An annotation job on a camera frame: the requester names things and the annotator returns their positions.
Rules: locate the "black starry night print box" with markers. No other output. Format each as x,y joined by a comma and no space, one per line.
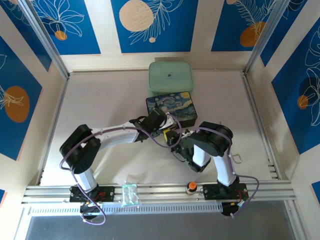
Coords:
175,107

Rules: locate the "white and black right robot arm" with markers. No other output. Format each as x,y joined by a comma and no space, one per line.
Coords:
222,165

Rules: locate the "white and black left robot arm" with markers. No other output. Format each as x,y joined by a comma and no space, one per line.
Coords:
115,136

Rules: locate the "small bottle with orange cap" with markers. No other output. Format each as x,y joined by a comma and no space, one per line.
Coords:
192,186

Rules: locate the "silver metal carabiner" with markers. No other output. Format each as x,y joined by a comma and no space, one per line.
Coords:
233,155

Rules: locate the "mint green zip case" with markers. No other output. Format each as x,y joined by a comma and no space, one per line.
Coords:
171,78

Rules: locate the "white table cloth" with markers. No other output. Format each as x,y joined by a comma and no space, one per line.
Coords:
100,100

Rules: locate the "clear plastic bag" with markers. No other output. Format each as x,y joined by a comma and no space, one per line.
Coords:
130,195

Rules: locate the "aluminium table edge profile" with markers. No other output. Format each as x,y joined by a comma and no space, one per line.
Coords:
260,125
53,120

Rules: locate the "grey metal sheet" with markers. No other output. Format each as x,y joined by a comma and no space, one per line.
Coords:
162,227

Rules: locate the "blue poster large cream circle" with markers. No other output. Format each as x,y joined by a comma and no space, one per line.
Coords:
175,37

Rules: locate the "blue poster orange dot leaves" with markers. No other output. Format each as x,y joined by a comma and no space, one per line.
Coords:
290,112

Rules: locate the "blue poster small orange dot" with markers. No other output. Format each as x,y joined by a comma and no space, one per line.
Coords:
70,42

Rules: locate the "blue poster orange circle fern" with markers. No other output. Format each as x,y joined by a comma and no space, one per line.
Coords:
230,25

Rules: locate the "blue poster white line drawing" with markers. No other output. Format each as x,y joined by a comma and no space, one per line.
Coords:
22,32
280,37

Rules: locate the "blue poster orange oval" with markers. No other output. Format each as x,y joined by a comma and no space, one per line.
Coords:
15,62

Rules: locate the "aluminium mounting rail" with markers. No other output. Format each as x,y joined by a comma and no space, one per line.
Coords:
162,191

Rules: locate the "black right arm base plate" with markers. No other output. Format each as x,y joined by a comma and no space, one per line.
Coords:
211,192

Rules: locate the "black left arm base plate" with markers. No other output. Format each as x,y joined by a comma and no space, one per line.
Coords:
107,193

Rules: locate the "aluminium frame post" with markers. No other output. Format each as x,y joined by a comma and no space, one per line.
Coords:
45,37
267,35

